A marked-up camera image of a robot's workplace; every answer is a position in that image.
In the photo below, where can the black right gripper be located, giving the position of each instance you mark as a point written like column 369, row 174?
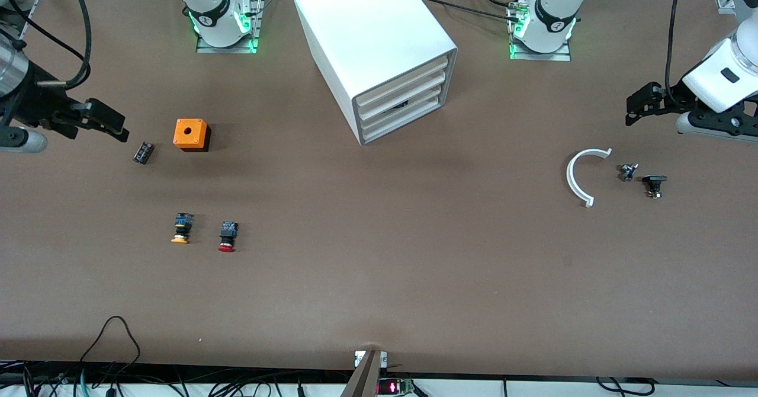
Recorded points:
column 40, row 102

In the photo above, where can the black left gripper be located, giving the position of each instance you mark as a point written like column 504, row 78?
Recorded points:
column 674, row 100

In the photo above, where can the red push button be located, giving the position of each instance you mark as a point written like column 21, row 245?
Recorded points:
column 227, row 237

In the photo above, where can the white drawer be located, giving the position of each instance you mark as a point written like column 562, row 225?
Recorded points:
column 426, row 83
column 426, row 106
column 426, row 95
column 426, row 72

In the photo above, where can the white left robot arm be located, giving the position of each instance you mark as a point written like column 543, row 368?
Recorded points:
column 556, row 12

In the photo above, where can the orange button box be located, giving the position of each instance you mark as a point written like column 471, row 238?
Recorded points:
column 190, row 133

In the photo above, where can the yellow push button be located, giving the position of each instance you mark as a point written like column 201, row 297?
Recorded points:
column 182, row 228

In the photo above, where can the white drawer cabinet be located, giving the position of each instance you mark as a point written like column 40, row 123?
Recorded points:
column 367, row 23

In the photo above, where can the small black contact block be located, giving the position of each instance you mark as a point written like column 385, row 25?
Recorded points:
column 143, row 152

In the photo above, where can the red lit circuit board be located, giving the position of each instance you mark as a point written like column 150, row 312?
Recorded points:
column 394, row 387

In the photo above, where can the small silver black switch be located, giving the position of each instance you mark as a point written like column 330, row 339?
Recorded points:
column 629, row 172

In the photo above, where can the black switch part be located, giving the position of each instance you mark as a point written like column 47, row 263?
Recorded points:
column 654, row 182

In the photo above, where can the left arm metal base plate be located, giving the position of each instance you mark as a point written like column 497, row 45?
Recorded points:
column 556, row 56

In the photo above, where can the white curved bracket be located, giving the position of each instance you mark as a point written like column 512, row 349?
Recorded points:
column 571, row 178

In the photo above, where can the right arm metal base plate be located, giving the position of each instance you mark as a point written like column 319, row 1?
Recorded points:
column 228, row 48

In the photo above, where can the brown camera post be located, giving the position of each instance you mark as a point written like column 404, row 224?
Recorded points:
column 364, row 376

